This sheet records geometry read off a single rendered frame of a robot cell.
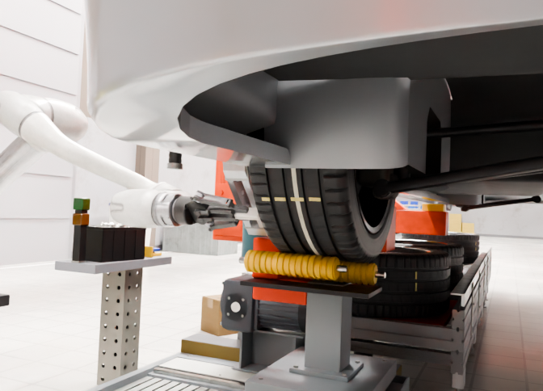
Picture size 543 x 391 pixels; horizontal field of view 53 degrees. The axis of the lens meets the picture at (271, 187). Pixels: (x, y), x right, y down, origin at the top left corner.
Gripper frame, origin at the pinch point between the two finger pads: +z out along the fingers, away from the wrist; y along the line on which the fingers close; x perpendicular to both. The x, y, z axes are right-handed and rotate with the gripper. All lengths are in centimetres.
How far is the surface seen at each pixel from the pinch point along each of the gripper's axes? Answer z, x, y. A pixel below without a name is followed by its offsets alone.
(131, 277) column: -64, 9, -45
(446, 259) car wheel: 37, 60, -82
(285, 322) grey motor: -7, 7, -58
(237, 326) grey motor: -23, 3, -58
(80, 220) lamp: -67, 7, -14
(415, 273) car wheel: 28, 45, -73
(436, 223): 15, 179, -185
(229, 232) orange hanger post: -39, 39, -51
